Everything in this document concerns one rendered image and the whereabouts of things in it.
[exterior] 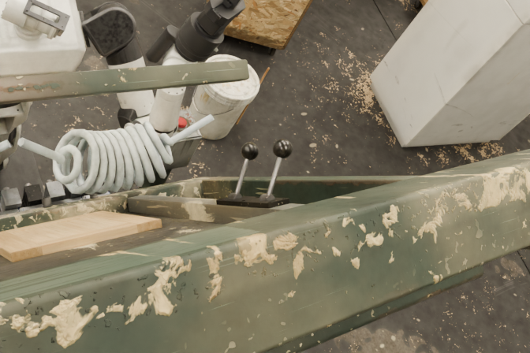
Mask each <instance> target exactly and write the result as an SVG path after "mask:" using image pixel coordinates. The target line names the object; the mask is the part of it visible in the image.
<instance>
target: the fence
mask: <svg viewBox="0 0 530 353"><path fill-rule="evenodd" d="M216 200H217V199H200V198H185V197H172V196H158V195H138V196H134V197H130V198H127V201H128V206H129V212H133V213H140V214H152V215H159V216H164V217H176V218H183V219H189V220H195V221H207V222H214V223H219V224H229V223H232V222H235V221H241V220H244V219H248V218H251V217H257V216H260V215H264V214H270V213H274V212H277V211H280V210H286V209H289V208H293V207H296V206H302V205H305V204H294V203H289V204H285V205H282V206H276V207H272V208H259V207H247V206H227V205H217V203H216Z"/></svg>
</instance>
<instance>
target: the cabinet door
mask: <svg viewBox="0 0 530 353"><path fill-rule="evenodd" d="M161 227H162V221H161V219H158V218H153V217H142V216H136V215H130V214H120V213H114V212H108V211H98V212H94V213H90V214H83V215H79V216H75V217H67V218H64V219H60V220H56V221H48V222H44V223H41V224H37V225H29V226H25V227H21V228H17V229H10V230H6V231H2V232H0V255H1V256H3V257H4V258H7V259H8V260H10V261H11V262H18V261H21V260H25V259H29V258H34V257H38V256H42V255H48V254H51V253H55V252H59V251H64V250H68V249H72V248H75V247H82V246H85V245H89V244H92V243H98V242H102V241H105V240H112V239H115V238H118V237H123V236H128V235H132V234H136V233H139V232H145V231H149V230H152V229H158V228H161Z"/></svg>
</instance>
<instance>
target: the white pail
mask: <svg viewBox="0 0 530 353"><path fill-rule="evenodd" d="M234 60H241V59H240V58H236V57H234V56H231V55H227V54H219V55H215V56H212V57H211V58H208V59H207V60H206V61H205V62H213V61H234ZM269 69H270V68H269V67H268V68H267V71H266V72H265V73H264V75H263V77H262V79H261V81H259V78H258V76H257V74H256V72H255V71H254V69H253V68H252V67H251V66H250V65H249V64H248V72H249V79H247V80H242V81H239V82H230V83H222V84H206V85H198V87H197V86H196V87H197V89H195V90H196V93H195V91H194V93H195V95H194V93H193V95H194V98H193V97H192V103H191V106H190V107H189V110H190V112H191V114H192V116H193V118H194V121H195V122H197V121H200V120H201V119H203V118H205V117H206V116H208V115H209V114H211V115H212V117H213V118H214V120H213V121H212V122H210V123H208V124H206V125H204V126H203V127H202V128H200V129H199V130H200V134H201V136H202V137H203V138H205V139H213V140H216V139H222V138H224V137H225V136H227V134H228V133H229V132H230V129H231V128H232V127H233V125H234V124H235V122H236V121H237V123H236V124H238V122H239V120H240V119H241V117H242V115H243V114H244V112H245V110H246V109H247V107H248V105H249V103H250V102H251V101H252V100H253V99H254V98H255V97H256V95H257V93H258V92H259V87H260V84H261V83H262V81H263V79H264V77H265V76H266V74H267V72H268V70H269ZM238 118H239V119H238ZM237 119H238V120H237Z"/></svg>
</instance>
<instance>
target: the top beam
mask: <svg viewBox="0 0 530 353"><path fill-rule="evenodd" d="M529 246H530V149H527V150H522V151H518V152H515V153H512V154H506V155H503V156H499V157H496V158H490V159H487V160H483V161H480V162H474V163H470V164H467V165H461V166H458V167H454V168H451V169H445V170H442V171H438V172H435V173H429V174H426V175H423V176H417V177H413V178H410V179H407V180H401V181H398V182H394V183H391V184H385V185H382V186H378V187H375V188H369V189H365V190H362V191H356V192H353V193H349V194H346V195H340V196H337V197H333V198H330V199H324V200H321V201H318V202H314V203H309V204H305V205H302V206H296V207H293V208H289V209H286V210H280V211H277V212H274V213H270V214H264V215H260V216H257V217H251V218H248V219H244V220H241V221H235V222H232V223H229V224H225V225H220V226H216V227H213V228H209V229H204V230H200V231H197V232H191V233H188V234H184V235H181V236H175V237H172V238H169V239H165V240H159V241H155V242H152V243H146V244H143V245H140V246H136V247H130V248H127V249H124V250H120V251H115V252H111V253H108V254H104V255H99V256H95V257H92V258H86V259H83V260H80V261H76V262H71V263H67V264H64V265H60V266H54V267H50V268H47V269H41V270H38V271H35V272H31V273H26V274H22V275H19V276H15V277H10V278H6V279H3V280H0V353H264V352H267V351H270V350H272V349H275V348H277V347H280V346H282V345H284V344H287V343H290V342H292V341H295V340H298V339H300V338H302V337H304V336H307V335H309V334H312V333H315V332H317V331H319V330H321V329H325V328H327V327H329V326H332V325H335V324H337V323H339V322H341V321H344V320H347V319H349V318H352V317H355V316H357V315H359V314H362V313H364V312H366V311H369V310H372V309H374V308H376V307H380V306H382V305H384V304H386V303H389V302H392V301H394V300H396V299H400V298H401V297H404V296H406V295H409V294H412V293H414V292H417V291H419V290H421V289H423V288H426V287H429V286H431V285H433V284H437V283H438V282H441V281H444V280H446V279H449V278H451V277H454V276H457V275H458V274H461V273H464V272H466V271H469V270H471V269H474V268H476V267H478V266H481V265H483V264H486V263H488V262H491V261H494V260H495V259H498V258H501V257H503V256H506V255H509V254H511V253H513V252H515V251H519V250H521V249H523V248H526V247H529Z"/></svg>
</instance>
